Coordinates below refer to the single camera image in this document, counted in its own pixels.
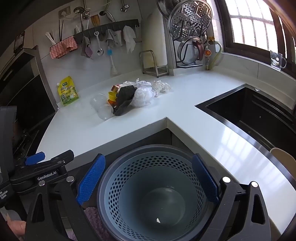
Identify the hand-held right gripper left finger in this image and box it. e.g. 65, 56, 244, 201
24, 153, 107, 241

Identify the dark grey cloth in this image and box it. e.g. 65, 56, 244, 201
113, 85, 137, 116

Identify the black kitchen sink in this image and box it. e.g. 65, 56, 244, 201
195, 83, 296, 160

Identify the clear printed mug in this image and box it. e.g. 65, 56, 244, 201
269, 50, 287, 71

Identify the metal spoon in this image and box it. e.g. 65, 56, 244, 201
94, 31, 104, 56

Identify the grey perforated trash bin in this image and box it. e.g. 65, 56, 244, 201
97, 144, 232, 241

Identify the metal cutting board rack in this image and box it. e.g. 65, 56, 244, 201
139, 50, 169, 78

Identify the yellowish gas hose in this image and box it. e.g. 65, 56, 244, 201
208, 40, 223, 70

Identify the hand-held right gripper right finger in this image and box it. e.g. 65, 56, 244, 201
192, 153, 274, 241

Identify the gas valve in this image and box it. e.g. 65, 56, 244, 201
203, 37, 214, 70

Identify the black built-in oven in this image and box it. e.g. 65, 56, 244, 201
0, 45, 57, 160

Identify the white hanging cloth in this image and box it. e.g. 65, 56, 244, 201
122, 25, 137, 54

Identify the dark wall hook rail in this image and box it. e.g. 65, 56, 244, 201
73, 19, 139, 44

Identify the white blue bottle brush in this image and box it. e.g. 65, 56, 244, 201
107, 46, 118, 75

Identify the clear plastic cup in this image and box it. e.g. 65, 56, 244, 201
90, 93, 108, 112
97, 104, 114, 120

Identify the glass pot lid brown handle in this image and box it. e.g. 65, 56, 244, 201
179, 37, 206, 65

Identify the crumpled white paper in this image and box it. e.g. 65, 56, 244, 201
151, 80, 172, 96

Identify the white chopsticks bundle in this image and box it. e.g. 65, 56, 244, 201
45, 30, 57, 45

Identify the pink wavy cloth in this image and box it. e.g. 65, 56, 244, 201
50, 37, 78, 59

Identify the beige plastic basin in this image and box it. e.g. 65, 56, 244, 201
269, 148, 296, 167

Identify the steel steamer tray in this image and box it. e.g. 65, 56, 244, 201
168, 1, 213, 42

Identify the black lid rack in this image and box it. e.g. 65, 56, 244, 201
171, 35, 210, 69

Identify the white cutting board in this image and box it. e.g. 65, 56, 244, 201
141, 9, 168, 67

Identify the purple textured mat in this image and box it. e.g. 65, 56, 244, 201
68, 207, 109, 241

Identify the dark framed window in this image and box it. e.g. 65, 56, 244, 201
216, 0, 296, 65

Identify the person's left hand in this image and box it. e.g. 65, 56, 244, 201
6, 219, 26, 240

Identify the white plastic bag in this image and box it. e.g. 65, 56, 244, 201
122, 80, 152, 90

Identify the white wall outlet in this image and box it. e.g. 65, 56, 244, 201
59, 6, 71, 19

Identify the clear plastic bag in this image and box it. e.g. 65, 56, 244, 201
132, 87, 156, 108

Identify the purple grey hanging cloth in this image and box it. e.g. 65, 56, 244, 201
81, 36, 93, 58

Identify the yellow spout pouch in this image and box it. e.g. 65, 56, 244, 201
57, 76, 79, 107

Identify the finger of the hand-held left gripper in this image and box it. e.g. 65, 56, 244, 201
9, 150, 75, 193
24, 151, 46, 166

